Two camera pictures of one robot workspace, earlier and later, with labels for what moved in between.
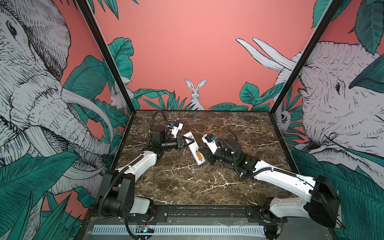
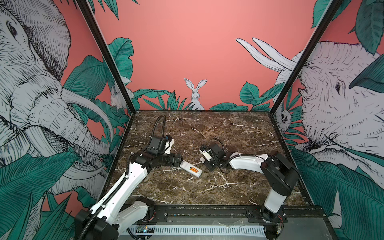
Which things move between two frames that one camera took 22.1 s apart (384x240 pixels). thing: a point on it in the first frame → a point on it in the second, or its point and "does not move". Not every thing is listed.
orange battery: (199, 155) → (194, 169)
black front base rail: (182, 214) does not move
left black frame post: (109, 53) does not move
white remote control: (195, 150) → (191, 168)
